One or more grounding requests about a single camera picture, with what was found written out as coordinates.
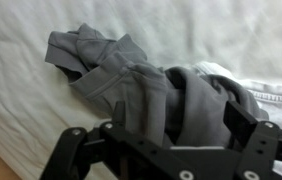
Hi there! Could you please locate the white bed sheet mattress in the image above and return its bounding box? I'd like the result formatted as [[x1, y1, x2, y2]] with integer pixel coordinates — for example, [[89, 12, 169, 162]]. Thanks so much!
[[0, 0, 282, 180]]

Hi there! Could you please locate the gray cloth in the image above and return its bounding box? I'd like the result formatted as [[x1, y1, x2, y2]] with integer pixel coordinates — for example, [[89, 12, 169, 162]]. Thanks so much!
[[44, 22, 270, 150]]

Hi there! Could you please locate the white cloth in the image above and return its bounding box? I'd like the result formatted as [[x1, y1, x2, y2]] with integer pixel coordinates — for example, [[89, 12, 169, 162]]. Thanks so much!
[[190, 61, 282, 134]]

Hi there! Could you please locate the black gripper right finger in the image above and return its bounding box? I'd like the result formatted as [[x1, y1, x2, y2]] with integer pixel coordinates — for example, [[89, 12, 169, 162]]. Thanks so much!
[[223, 99, 282, 180]]

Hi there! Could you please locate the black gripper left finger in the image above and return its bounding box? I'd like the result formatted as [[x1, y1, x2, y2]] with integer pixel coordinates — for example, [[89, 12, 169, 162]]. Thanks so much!
[[40, 100, 182, 180]]

